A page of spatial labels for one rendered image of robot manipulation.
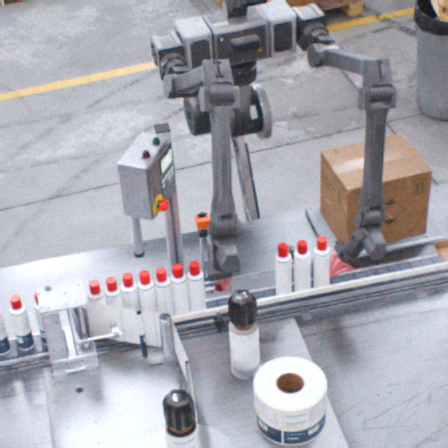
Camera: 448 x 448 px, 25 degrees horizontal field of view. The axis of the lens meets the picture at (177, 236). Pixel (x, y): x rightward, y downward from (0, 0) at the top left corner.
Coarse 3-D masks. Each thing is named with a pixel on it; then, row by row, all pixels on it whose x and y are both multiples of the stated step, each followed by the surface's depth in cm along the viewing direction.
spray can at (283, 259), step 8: (280, 248) 311; (288, 248) 312; (280, 256) 313; (288, 256) 314; (280, 264) 314; (288, 264) 314; (280, 272) 316; (288, 272) 316; (280, 280) 318; (288, 280) 318; (280, 288) 320; (288, 288) 320
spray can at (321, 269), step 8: (320, 240) 313; (320, 248) 314; (328, 248) 315; (320, 256) 314; (328, 256) 315; (320, 264) 316; (328, 264) 317; (320, 272) 319; (328, 272) 320; (320, 280) 321; (328, 280) 322
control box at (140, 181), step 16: (144, 144) 292; (128, 160) 286; (128, 176) 287; (144, 176) 285; (160, 176) 292; (128, 192) 291; (144, 192) 288; (160, 192) 294; (128, 208) 295; (144, 208) 293
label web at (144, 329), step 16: (96, 304) 302; (96, 320) 306; (112, 320) 304; (128, 320) 302; (144, 320) 300; (80, 336) 305; (96, 336) 311; (128, 336) 307; (144, 336) 303; (160, 336) 303; (176, 336) 293; (176, 352) 301
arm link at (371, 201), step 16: (368, 96) 297; (368, 112) 300; (384, 112) 299; (368, 128) 302; (384, 128) 301; (368, 144) 303; (384, 144) 303; (368, 160) 304; (368, 176) 305; (368, 192) 306; (368, 208) 307; (384, 208) 309; (368, 224) 310
